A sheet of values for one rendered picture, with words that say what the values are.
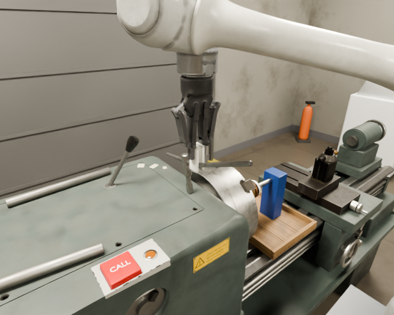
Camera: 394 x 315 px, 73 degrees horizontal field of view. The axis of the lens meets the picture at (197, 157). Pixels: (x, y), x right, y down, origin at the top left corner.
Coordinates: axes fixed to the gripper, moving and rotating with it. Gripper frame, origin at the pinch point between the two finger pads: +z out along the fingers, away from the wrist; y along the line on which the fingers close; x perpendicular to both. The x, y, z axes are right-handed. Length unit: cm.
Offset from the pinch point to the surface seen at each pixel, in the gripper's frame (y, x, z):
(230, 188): 16.0, 3.1, 16.9
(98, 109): 38, 200, 37
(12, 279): -42.8, -2.4, 10.6
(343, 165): 124, 13, 46
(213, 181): 12.3, 7.2, 14.9
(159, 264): -19.8, -13.6, 12.3
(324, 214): 71, -5, 48
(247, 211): 18.6, -2.6, 23.8
